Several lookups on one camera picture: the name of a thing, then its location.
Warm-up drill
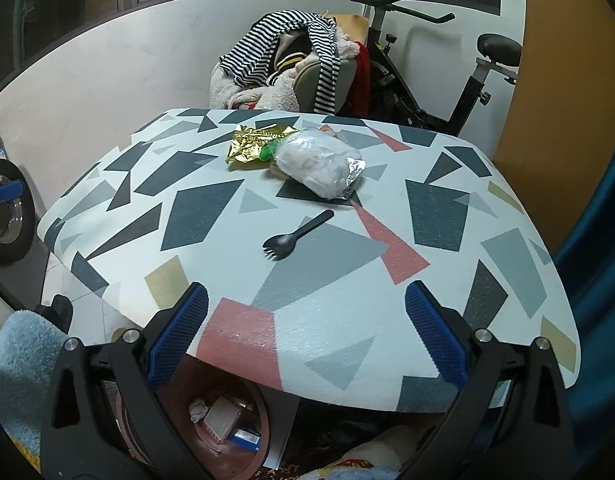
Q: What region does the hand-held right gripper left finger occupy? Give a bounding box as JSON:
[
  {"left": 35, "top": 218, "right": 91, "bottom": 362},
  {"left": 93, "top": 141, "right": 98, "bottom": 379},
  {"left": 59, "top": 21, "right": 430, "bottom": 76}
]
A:
[{"left": 40, "top": 281, "right": 210, "bottom": 480}]

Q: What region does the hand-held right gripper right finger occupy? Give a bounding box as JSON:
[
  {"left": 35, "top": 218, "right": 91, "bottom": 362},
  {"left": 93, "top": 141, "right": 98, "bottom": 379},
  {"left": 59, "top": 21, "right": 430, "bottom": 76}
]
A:
[{"left": 400, "top": 280, "right": 574, "bottom": 480}]

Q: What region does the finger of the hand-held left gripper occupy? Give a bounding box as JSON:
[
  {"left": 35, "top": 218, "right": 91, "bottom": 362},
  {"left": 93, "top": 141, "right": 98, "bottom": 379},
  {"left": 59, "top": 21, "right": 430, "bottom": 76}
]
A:
[{"left": 0, "top": 182, "right": 26, "bottom": 208}]

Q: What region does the white tissue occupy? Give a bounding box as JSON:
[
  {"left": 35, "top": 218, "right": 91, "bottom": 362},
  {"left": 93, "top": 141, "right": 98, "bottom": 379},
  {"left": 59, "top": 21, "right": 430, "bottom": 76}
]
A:
[{"left": 188, "top": 398, "right": 214, "bottom": 424}]

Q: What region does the clear plastic container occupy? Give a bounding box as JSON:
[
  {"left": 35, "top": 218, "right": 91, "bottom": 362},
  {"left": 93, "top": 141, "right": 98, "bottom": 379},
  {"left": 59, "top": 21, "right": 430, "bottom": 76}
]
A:
[{"left": 204, "top": 395, "right": 244, "bottom": 442}]

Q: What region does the blue packet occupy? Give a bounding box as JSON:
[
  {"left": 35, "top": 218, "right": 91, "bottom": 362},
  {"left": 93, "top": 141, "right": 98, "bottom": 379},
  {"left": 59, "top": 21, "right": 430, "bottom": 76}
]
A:
[{"left": 227, "top": 427, "right": 261, "bottom": 449}]

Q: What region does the brown round bin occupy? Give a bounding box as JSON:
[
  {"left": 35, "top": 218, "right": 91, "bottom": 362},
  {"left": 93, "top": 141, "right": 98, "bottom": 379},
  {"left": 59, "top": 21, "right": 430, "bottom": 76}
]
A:
[{"left": 114, "top": 355, "right": 274, "bottom": 480}]

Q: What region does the black plastic spork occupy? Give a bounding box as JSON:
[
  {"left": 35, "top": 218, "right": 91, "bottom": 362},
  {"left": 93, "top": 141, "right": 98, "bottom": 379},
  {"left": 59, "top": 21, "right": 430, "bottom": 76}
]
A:
[{"left": 262, "top": 209, "right": 335, "bottom": 262}]

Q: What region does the washing machine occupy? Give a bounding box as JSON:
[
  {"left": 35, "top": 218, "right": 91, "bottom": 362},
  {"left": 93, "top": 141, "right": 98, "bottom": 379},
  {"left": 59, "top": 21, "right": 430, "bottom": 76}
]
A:
[{"left": 0, "top": 107, "right": 54, "bottom": 313}]

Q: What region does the fluffy light blue cloth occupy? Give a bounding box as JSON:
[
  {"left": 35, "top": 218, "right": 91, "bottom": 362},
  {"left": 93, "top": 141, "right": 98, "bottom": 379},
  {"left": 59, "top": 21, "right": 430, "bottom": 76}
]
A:
[
  {"left": 0, "top": 310, "right": 68, "bottom": 457},
  {"left": 307, "top": 464, "right": 404, "bottom": 480}
]

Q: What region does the blue curtain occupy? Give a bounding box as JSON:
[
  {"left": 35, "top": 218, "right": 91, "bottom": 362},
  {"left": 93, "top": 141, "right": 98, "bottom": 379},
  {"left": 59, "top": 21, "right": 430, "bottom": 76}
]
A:
[{"left": 551, "top": 125, "right": 615, "bottom": 463}]

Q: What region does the gold foil wrapper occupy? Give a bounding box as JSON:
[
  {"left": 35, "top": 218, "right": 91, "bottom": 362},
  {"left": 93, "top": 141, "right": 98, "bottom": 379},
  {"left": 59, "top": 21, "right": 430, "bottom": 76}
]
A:
[{"left": 226, "top": 124, "right": 301, "bottom": 171}]

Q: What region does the clear plastic bag with food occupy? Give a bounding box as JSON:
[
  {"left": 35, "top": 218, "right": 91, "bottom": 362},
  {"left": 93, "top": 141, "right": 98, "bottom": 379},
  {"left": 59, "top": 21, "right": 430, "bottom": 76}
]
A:
[{"left": 271, "top": 127, "right": 369, "bottom": 202}]

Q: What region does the white fleece garment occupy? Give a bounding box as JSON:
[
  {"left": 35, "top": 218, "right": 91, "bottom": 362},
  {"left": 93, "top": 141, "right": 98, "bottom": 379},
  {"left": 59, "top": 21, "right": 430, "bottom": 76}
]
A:
[{"left": 210, "top": 62, "right": 302, "bottom": 112}]

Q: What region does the black exercise bike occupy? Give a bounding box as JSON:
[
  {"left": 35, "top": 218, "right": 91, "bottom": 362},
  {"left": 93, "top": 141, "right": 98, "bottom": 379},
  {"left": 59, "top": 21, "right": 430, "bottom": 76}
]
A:
[{"left": 340, "top": 0, "right": 524, "bottom": 137}]

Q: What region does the red garment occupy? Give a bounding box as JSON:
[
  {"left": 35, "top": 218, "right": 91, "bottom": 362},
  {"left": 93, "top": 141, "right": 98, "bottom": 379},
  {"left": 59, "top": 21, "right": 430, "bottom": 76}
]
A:
[{"left": 355, "top": 41, "right": 377, "bottom": 111}]

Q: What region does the beige chair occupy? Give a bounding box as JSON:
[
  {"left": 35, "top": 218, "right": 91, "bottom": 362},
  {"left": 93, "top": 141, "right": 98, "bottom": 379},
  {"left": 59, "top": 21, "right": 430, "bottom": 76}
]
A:
[{"left": 271, "top": 14, "right": 371, "bottom": 114}]

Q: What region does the wooden door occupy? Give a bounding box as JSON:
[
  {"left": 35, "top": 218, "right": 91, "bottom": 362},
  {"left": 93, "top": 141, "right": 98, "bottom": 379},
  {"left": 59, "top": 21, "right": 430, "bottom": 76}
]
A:
[{"left": 492, "top": 0, "right": 615, "bottom": 257}]

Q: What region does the dark sweater with yellow stripes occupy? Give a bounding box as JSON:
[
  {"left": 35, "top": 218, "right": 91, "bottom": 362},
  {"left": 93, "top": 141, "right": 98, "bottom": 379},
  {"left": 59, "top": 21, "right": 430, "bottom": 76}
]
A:
[{"left": 264, "top": 47, "right": 314, "bottom": 86}]

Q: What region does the black white striped shirt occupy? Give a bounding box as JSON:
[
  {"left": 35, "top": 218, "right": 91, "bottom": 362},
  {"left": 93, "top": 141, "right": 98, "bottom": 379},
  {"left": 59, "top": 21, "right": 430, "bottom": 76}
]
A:
[{"left": 220, "top": 10, "right": 341, "bottom": 116}]

